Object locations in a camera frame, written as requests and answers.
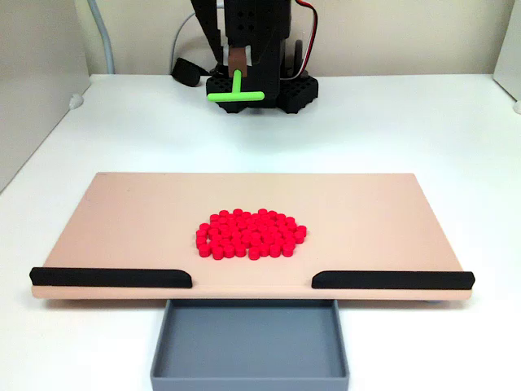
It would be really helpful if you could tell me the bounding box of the grey container tray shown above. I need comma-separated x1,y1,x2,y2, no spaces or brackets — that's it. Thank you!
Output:
149,298,351,391

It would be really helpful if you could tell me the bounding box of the red and white cable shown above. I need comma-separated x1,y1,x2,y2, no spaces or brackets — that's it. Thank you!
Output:
293,0,321,81

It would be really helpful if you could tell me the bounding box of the brown tool holder block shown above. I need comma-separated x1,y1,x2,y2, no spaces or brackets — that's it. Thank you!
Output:
227,45,250,72

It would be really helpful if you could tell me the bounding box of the pile of red granules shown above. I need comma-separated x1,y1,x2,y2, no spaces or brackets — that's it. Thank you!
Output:
195,208,309,262

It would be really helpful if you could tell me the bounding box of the grey white conduit hose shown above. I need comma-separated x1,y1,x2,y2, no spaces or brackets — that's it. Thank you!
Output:
86,0,116,75

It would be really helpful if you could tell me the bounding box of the green T-shaped pusher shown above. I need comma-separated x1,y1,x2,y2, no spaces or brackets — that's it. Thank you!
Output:
206,68,266,103

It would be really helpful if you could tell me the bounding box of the pale partition panel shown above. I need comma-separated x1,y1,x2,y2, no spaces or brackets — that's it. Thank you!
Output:
0,0,92,193
493,0,521,103

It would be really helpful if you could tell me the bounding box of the beige flat board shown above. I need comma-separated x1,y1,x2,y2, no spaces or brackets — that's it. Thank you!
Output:
31,172,473,303

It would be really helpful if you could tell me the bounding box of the thin white cable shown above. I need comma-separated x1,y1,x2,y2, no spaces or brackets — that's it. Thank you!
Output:
169,10,199,77

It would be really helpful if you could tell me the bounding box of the black edge rail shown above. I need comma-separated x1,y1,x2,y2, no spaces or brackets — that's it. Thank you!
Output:
28,266,193,290
311,270,476,291

